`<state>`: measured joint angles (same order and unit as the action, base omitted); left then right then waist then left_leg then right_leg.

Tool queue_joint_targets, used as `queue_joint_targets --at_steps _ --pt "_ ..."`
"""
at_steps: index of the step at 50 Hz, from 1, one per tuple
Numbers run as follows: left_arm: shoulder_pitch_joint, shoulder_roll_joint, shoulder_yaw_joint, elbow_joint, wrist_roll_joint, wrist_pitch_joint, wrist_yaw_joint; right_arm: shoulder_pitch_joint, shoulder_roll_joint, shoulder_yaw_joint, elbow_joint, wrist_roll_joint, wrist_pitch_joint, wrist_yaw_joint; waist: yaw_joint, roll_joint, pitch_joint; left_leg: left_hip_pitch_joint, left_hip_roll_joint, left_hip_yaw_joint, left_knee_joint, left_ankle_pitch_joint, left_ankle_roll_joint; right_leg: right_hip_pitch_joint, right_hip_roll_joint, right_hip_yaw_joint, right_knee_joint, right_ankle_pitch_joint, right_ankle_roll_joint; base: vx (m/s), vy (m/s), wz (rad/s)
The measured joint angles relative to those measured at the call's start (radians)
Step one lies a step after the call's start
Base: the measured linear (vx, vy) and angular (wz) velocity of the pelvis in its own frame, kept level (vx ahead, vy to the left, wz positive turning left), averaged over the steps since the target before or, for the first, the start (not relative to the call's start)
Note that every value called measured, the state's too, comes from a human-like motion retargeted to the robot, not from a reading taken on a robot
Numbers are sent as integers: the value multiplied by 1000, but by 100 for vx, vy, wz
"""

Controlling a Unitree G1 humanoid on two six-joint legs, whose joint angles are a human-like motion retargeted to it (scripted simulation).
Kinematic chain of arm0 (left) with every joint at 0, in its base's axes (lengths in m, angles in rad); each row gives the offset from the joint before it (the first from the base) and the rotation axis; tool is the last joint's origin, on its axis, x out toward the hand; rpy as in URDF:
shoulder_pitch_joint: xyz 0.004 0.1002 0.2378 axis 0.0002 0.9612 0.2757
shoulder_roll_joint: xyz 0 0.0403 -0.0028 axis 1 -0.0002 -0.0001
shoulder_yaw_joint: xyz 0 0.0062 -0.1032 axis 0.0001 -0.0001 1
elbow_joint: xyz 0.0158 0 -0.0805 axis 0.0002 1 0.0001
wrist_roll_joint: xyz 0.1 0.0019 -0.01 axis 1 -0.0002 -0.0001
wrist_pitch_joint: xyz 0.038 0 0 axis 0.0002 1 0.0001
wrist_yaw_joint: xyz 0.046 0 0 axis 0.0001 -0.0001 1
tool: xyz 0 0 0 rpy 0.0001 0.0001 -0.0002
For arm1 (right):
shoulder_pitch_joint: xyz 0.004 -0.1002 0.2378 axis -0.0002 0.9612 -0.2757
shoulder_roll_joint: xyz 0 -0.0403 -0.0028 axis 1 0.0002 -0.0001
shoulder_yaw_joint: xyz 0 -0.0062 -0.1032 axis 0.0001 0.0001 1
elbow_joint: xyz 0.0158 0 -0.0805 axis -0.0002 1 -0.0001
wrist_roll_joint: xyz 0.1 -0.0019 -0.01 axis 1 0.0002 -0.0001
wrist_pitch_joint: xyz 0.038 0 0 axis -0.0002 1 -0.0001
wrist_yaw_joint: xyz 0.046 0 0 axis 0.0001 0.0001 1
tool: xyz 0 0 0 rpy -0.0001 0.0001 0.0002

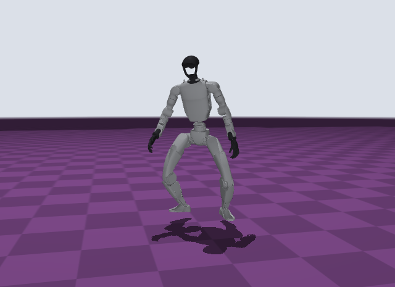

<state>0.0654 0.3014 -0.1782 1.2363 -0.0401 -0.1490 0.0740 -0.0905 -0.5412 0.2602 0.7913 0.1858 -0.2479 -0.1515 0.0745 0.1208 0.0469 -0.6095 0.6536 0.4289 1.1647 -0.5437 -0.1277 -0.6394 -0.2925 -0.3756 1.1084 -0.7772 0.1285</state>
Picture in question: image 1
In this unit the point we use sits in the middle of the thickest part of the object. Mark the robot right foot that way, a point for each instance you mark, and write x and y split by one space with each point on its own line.
181 208

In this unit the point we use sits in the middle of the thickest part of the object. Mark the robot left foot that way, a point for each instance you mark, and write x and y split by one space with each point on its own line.
226 214

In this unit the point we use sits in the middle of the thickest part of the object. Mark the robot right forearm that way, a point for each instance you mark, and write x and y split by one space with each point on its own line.
162 122

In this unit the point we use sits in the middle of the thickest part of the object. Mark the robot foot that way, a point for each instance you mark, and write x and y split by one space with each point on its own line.
226 214
181 208

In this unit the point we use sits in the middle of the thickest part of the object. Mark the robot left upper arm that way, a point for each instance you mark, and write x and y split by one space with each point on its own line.
214 87

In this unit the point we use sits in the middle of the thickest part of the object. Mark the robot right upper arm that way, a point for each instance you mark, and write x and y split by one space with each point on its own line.
173 96

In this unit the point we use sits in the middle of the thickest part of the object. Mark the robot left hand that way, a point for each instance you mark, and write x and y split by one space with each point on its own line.
234 145

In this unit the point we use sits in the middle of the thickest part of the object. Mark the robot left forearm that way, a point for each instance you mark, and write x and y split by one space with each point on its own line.
228 122

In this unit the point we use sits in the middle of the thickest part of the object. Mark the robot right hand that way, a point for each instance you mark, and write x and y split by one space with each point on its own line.
155 136

